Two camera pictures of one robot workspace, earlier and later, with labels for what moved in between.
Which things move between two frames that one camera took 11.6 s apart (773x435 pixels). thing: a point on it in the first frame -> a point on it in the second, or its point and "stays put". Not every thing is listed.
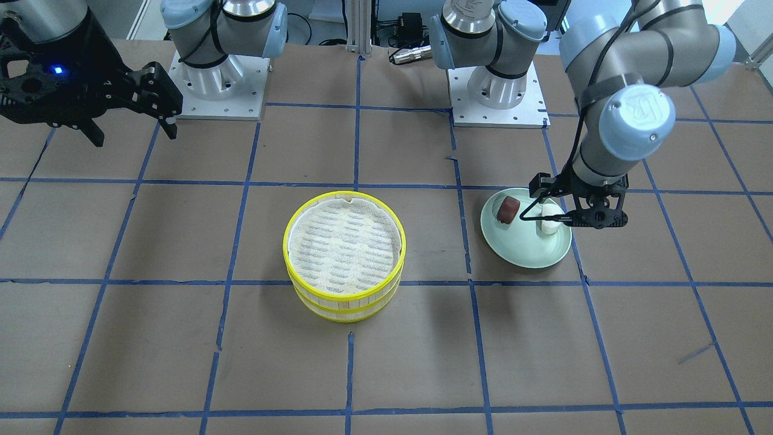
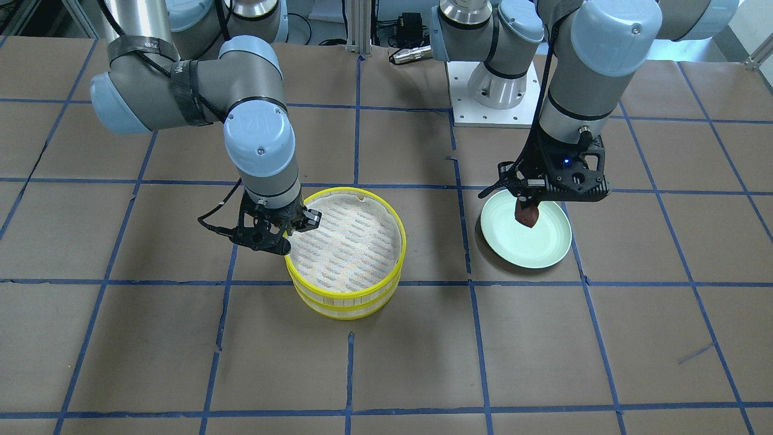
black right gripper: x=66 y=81 -> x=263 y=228
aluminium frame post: x=359 y=27 stays put
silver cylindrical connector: x=412 y=54 stays put
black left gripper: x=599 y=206 -> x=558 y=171
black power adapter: x=412 y=29 stays put
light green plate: x=523 y=244 stays put
